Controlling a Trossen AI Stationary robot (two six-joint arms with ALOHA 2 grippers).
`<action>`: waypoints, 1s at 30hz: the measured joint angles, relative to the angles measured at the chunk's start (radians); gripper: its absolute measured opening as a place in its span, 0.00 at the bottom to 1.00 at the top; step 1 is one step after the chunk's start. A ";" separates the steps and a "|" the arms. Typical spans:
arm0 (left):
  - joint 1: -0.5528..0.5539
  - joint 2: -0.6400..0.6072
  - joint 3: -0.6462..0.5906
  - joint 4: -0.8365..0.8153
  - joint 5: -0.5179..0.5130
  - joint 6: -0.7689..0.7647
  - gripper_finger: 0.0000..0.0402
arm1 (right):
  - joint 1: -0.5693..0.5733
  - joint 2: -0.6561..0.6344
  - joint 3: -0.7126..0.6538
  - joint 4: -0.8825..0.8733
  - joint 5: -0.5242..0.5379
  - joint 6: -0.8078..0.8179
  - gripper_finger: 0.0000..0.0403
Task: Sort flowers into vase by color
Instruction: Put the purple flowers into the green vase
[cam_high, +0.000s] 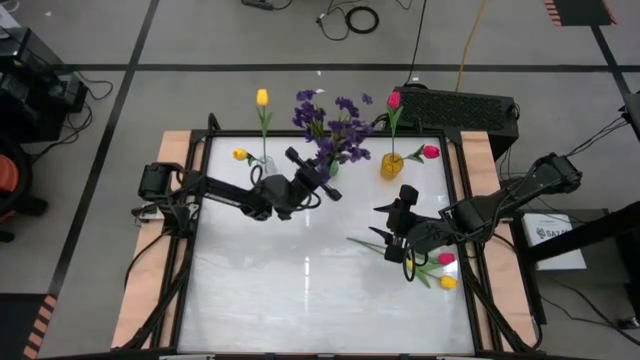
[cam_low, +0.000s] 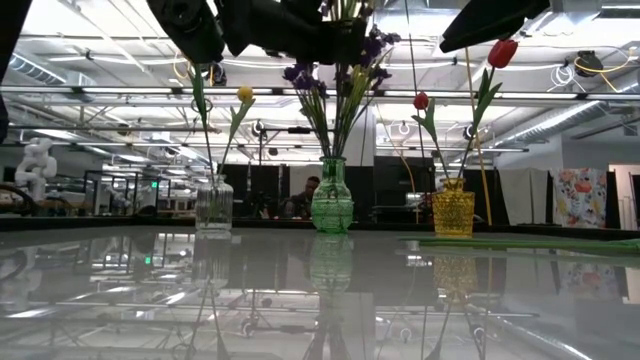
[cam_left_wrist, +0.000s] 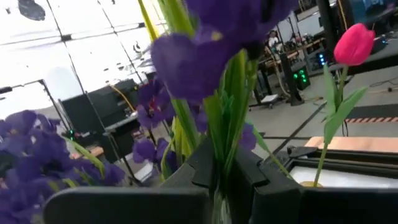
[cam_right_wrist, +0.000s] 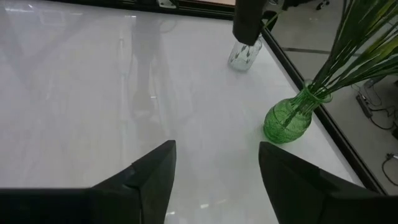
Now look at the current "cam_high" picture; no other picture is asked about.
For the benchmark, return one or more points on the black mat with striped edge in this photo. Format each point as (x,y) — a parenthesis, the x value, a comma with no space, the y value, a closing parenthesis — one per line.
(20,325)
(580,10)

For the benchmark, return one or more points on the purple artificial flower sprig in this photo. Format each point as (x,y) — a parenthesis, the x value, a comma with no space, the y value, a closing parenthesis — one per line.
(306,107)
(346,105)
(325,147)

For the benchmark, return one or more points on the orange and black shop vacuum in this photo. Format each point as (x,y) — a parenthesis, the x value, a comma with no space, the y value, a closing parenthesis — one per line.
(7,175)

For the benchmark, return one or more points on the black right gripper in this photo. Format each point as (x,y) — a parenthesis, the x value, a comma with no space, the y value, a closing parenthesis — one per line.
(412,227)

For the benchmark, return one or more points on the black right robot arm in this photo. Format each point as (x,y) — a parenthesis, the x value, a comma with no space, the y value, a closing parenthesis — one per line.
(500,200)

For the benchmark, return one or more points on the light wooden side board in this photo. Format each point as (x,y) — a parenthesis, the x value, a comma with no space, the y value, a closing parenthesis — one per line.
(172,145)
(475,150)

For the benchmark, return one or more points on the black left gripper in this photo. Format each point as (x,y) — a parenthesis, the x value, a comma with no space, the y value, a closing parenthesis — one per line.
(306,186)

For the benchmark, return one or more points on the yellow glass vase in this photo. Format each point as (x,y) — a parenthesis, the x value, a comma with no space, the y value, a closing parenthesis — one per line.
(391,167)

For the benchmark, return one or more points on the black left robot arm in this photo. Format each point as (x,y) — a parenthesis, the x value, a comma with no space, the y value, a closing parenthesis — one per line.
(225,192)

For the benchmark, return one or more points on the yellow artificial tulip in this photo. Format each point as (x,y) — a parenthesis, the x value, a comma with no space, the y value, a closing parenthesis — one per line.
(262,96)
(447,282)
(240,154)
(410,264)

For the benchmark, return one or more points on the black side stand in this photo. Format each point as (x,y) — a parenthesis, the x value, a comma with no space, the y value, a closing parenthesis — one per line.
(600,232)

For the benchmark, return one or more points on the red artificial tulip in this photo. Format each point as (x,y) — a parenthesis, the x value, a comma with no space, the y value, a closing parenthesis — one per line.
(431,151)
(446,258)
(394,100)

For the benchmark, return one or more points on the green glass vase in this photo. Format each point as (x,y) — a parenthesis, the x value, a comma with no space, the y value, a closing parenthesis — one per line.
(333,169)

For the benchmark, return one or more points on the black power strip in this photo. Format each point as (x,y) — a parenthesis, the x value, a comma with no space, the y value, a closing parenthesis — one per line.
(257,4)

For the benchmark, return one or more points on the white printed paper sheet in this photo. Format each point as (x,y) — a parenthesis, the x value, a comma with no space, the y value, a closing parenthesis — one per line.
(555,245)

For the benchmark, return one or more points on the black perforated computer case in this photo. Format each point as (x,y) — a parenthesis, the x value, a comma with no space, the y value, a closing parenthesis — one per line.
(452,112)

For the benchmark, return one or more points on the black computer tower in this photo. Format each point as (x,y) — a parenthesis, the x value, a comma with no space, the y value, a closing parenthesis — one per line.
(25,55)
(45,100)

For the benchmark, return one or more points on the clear ribbed glass vase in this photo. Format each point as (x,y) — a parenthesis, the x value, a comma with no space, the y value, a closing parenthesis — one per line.
(270,164)

